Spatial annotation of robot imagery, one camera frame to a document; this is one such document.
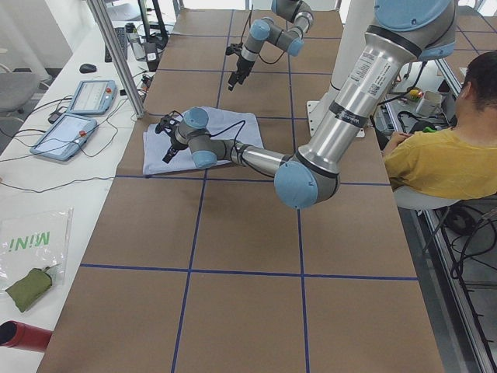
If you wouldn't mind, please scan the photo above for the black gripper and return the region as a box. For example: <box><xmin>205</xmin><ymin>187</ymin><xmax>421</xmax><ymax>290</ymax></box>
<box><xmin>162</xmin><ymin>134</ymin><xmax>186</xmax><ymax>163</ymax></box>
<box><xmin>228</xmin><ymin>57</ymin><xmax>253</xmax><ymax>91</ymax></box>

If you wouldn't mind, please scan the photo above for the brown table mat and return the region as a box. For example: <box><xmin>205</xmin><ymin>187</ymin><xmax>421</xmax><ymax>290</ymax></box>
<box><xmin>39</xmin><ymin>10</ymin><xmax>443</xmax><ymax>372</ymax></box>

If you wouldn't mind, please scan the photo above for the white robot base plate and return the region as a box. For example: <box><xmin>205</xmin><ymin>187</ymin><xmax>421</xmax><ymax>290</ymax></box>
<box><xmin>306</xmin><ymin>99</ymin><xmax>367</xmax><ymax>139</ymax></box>

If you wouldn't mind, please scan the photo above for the green folded cloth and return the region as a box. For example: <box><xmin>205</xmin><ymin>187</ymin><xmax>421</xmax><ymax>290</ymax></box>
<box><xmin>5</xmin><ymin>267</ymin><xmax>53</xmax><ymax>312</ymax></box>

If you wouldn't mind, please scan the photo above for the grey teach pendant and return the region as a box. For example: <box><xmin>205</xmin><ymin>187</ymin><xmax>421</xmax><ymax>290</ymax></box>
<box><xmin>30</xmin><ymin>113</ymin><xmax>97</xmax><ymax>162</ymax></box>
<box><xmin>67</xmin><ymin>80</ymin><xmax>116</xmax><ymax>115</ymax></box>

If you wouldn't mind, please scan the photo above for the grey teach pendant left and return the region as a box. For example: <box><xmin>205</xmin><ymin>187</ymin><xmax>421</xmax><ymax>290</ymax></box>
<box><xmin>30</xmin><ymin>113</ymin><xmax>97</xmax><ymax>162</ymax></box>

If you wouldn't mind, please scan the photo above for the black computer mouse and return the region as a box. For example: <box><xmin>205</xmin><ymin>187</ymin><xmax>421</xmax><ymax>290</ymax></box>
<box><xmin>79</xmin><ymin>63</ymin><xmax>97</xmax><ymax>74</ymax></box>

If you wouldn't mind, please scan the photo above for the red cylinder bottle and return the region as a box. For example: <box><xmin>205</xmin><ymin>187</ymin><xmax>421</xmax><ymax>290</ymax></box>
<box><xmin>1</xmin><ymin>320</ymin><xmax>52</xmax><ymax>352</ymax></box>

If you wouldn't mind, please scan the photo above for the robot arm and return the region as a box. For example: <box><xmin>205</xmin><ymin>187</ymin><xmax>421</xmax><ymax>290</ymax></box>
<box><xmin>225</xmin><ymin>1</ymin><xmax>314</xmax><ymax>91</ymax></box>
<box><xmin>156</xmin><ymin>1</ymin><xmax>457</xmax><ymax>209</ymax></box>

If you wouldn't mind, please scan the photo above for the person in yellow shirt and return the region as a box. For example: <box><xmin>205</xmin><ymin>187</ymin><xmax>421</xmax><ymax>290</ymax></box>
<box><xmin>383</xmin><ymin>51</ymin><xmax>496</xmax><ymax>200</ymax></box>

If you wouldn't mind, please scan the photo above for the clear plastic bag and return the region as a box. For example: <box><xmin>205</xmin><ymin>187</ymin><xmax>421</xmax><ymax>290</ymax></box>
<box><xmin>1</xmin><ymin>208</ymin><xmax>73</xmax><ymax>298</ymax></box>

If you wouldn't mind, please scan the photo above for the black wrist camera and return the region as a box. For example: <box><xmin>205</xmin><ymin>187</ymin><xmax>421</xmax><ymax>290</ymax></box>
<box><xmin>225</xmin><ymin>43</ymin><xmax>243</xmax><ymax>56</ymax></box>
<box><xmin>155</xmin><ymin>110</ymin><xmax>182</xmax><ymax>134</ymax></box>

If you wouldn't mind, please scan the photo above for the black keyboard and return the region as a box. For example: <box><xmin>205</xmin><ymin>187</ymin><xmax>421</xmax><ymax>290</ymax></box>
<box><xmin>104</xmin><ymin>27</ymin><xmax>128</xmax><ymax>63</ymax></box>

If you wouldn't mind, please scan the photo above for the grey teach pendant right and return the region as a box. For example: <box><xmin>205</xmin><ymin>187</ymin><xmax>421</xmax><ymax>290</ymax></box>
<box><xmin>67</xmin><ymin>80</ymin><xmax>116</xmax><ymax>115</ymax></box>

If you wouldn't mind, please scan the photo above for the aluminium frame post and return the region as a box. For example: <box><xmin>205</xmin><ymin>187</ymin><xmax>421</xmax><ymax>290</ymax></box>
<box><xmin>87</xmin><ymin>0</ymin><xmax>144</xmax><ymax>119</ymax></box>

